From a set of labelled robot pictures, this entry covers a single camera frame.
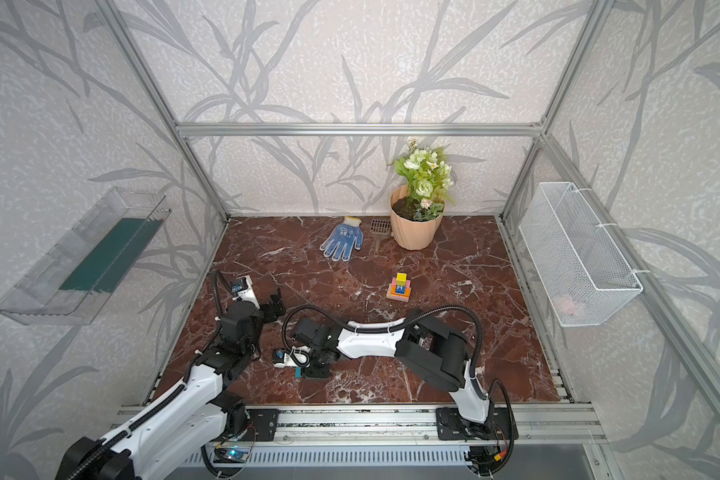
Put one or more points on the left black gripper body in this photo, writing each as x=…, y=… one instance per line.
x=273, y=306

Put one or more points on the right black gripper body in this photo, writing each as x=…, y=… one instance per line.
x=311, y=365

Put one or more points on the pink long block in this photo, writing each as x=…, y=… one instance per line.
x=393, y=296

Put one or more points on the orange wood block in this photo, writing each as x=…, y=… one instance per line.
x=402, y=293

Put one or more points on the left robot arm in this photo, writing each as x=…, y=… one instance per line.
x=196, y=410

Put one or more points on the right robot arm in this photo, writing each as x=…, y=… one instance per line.
x=441, y=346

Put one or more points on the blue dotted work glove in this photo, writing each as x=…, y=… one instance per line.
x=344, y=239

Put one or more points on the green circuit board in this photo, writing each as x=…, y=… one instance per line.
x=231, y=455

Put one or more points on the brown slotted plastic scoop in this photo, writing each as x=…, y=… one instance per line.
x=380, y=230

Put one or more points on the flower pot with plant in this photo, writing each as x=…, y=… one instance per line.
x=417, y=208

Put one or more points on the pink object in basket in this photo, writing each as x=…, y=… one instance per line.
x=567, y=305

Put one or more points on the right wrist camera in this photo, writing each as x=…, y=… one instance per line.
x=297, y=357

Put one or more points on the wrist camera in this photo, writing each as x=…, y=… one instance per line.
x=242, y=290
x=297, y=357

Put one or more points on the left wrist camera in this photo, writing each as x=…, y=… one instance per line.
x=242, y=290

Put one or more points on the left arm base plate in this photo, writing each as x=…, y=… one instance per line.
x=261, y=426

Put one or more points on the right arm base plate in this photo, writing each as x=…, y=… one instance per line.
x=499, y=425

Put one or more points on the clear plastic wall shelf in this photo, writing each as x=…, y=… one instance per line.
x=73, y=281

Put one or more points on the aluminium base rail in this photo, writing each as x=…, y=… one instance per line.
x=415, y=424

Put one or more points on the white wire mesh basket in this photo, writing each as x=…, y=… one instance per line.
x=574, y=253

